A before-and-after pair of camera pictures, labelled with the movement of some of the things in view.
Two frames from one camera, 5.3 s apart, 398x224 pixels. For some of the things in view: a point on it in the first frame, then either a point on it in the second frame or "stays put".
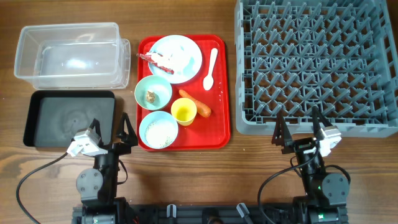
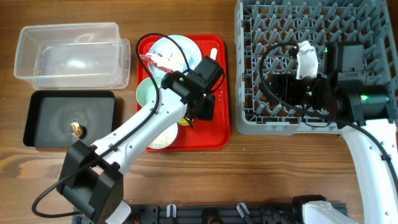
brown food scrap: (150, 96) → (77, 129)
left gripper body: (113, 146) → (206, 107)
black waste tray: (54, 117) stays put
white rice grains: (161, 134) stays put
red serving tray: (211, 133) stays put
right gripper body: (301, 145) → (280, 90)
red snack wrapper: (150, 59) stays put
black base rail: (204, 213) stays put
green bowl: (153, 93) stays put
